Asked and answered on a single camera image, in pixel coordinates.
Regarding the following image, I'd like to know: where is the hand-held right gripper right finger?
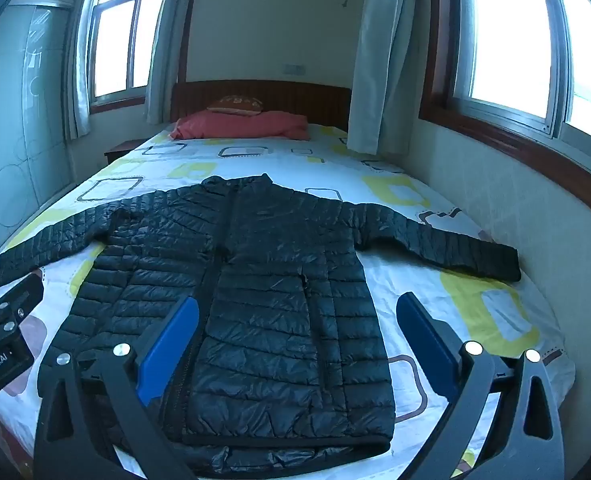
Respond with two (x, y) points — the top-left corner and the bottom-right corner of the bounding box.
(395, 291), (566, 480)

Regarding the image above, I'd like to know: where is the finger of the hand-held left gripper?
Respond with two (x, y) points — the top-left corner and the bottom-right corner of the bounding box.
(0, 274), (45, 349)

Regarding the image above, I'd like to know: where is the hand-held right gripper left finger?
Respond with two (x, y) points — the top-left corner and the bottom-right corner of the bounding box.
(34, 296), (201, 480)

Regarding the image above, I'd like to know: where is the black puffer jacket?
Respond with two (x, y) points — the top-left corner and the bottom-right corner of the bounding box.
(0, 174), (522, 479)

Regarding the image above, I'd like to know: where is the patterned bed sheet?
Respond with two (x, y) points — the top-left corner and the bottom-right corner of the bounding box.
(0, 122), (576, 480)

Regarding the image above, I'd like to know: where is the glass door wardrobe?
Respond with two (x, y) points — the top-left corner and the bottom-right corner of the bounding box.
(0, 0), (77, 272)

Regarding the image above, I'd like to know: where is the dark wooden nightstand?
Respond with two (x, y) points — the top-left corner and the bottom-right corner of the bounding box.
(104, 139), (149, 165)

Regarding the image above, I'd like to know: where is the pale curtain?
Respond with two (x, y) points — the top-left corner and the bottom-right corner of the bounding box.
(145, 0), (201, 126)
(62, 0), (108, 141)
(348, 0), (425, 156)

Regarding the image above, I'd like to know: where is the pink pillow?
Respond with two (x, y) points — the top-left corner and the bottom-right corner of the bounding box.
(169, 109), (310, 142)

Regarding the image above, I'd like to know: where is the orange printed cushion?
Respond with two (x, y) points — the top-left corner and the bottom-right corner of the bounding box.
(206, 94), (264, 116)

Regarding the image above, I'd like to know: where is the small window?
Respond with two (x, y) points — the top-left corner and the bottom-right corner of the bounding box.
(88, 0), (176, 116)

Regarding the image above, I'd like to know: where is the wooden headboard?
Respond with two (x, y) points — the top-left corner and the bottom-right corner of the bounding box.
(169, 79), (352, 133)

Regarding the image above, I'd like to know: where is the large window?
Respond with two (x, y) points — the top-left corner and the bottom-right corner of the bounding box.
(419, 0), (591, 213)

